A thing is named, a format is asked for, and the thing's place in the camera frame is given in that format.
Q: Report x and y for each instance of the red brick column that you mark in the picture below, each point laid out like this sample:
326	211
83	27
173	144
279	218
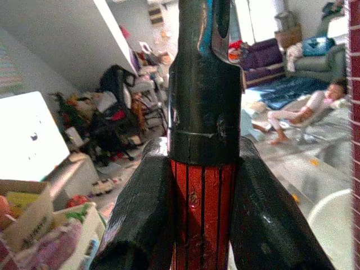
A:
353	112

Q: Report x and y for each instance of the cardboard box of toys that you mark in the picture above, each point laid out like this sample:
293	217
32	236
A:
42	227

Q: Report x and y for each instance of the grey bouncer seat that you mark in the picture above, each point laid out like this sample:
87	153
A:
317	115

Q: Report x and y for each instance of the white board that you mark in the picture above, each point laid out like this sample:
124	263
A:
28	137

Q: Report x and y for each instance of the grey-green armchair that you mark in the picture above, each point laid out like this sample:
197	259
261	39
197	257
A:
319	57

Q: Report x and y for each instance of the white round stool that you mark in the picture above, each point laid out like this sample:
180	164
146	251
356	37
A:
332	225

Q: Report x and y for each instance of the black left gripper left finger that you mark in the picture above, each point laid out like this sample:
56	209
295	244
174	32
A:
146	213

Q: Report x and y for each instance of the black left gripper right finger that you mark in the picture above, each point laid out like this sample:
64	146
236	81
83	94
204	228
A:
261	213

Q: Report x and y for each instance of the purple sofa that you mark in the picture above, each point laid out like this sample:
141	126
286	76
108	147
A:
263	60

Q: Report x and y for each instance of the child in pink clothes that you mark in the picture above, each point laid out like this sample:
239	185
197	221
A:
306	108

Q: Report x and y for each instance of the white storage bin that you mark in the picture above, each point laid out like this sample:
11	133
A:
76	174

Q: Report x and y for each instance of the blue play mat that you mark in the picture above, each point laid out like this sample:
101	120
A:
289	90

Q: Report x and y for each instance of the teal cushion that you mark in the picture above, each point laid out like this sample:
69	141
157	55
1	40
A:
317	45

